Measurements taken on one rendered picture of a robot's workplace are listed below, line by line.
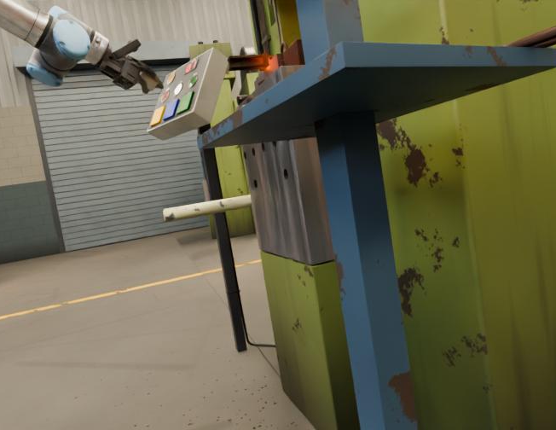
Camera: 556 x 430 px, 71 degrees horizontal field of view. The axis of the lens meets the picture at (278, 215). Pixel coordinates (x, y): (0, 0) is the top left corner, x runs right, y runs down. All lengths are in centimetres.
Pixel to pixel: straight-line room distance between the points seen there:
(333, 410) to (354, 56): 84
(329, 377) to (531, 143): 65
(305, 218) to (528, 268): 45
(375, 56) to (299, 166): 56
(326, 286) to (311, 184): 23
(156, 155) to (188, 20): 308
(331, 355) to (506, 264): 42
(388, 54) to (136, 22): 945
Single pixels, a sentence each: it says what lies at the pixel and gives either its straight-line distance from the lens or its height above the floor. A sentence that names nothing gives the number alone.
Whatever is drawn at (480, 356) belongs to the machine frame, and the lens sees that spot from 86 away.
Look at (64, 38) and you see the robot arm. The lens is 118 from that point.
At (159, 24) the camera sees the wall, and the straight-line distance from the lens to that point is 975.
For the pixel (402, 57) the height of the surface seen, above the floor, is 75.
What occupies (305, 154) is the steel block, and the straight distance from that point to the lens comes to 89.
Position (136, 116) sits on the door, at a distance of 909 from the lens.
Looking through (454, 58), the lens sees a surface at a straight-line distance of 41.
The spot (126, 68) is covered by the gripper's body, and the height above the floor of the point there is 110.
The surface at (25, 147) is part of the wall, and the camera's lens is 931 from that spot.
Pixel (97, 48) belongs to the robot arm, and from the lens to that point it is 138.
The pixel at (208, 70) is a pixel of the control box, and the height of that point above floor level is 111.
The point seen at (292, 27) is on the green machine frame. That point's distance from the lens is 144.
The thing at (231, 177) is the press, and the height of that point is 89.
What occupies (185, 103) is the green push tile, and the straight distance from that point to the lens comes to 150.
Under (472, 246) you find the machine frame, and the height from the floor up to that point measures 49.
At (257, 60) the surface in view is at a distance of 114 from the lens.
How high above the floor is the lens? 66
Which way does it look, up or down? 4 degrees down
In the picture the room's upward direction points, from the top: 9 degrees counter-clockwise
